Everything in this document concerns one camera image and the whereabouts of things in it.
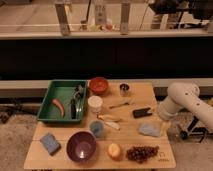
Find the light blue towel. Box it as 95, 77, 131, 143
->
138, 122, 162, 137

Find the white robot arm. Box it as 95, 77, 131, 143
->
157, 82, 213, 131

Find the blue cup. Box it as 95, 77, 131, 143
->
90, 121, 104, 138

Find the black handled utensil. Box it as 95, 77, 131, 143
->
70, 98, 76, 119

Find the red chili pepper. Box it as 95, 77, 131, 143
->
52, 99, 65, 117

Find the bunch of red grapes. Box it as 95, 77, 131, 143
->
126, 146, 159, 163

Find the black wheeled stand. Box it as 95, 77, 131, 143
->
179, 117, 208, 142

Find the blue sponge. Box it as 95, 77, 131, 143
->
40, 133, 61, 156

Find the red bowl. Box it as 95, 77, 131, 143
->
89, 77, 108, 94

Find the green plastic tray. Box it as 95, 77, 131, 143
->
37, 80, 87, 124

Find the white round container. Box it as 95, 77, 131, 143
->
88, 96, 103, 113

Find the silver spoon in tray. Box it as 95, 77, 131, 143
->
71, 84, 85, 115

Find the purple bowl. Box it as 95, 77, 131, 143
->
66, 131, 97, 163

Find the black rectangular phone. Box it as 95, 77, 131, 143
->
133, 107, 151, 118

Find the orange fruit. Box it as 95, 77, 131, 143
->
107, 143, 121, 159

